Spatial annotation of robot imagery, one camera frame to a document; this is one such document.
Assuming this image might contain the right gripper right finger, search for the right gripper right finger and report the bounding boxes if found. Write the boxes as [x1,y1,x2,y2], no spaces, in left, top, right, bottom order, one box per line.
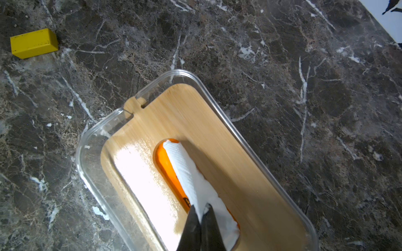
[201,204,226,251]

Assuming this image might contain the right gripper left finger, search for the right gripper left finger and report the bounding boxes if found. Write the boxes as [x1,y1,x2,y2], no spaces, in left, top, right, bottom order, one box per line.
[177,205,201,251]

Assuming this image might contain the white tissue sheet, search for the white tissue sheet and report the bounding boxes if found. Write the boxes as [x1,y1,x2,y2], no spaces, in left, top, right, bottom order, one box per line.
[163,141,240,251]

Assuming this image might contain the bamboo tissue box lid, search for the bamboo tissue box lid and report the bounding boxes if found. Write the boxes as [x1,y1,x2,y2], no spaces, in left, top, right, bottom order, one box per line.
[101,84,308,251]

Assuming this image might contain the orange tissue paper pack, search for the orange tissue paper pack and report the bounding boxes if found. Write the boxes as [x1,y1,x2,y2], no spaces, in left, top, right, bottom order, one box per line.
[153,138,241,230]

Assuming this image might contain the clear plastic tissue box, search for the clear plastic tissue box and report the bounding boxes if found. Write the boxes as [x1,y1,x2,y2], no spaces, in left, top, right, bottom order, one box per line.
[76,70,319,251]

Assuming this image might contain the yellow rectangular block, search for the yellow rectangular block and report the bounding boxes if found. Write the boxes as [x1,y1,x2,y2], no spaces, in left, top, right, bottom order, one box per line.
[10,28,59,59]

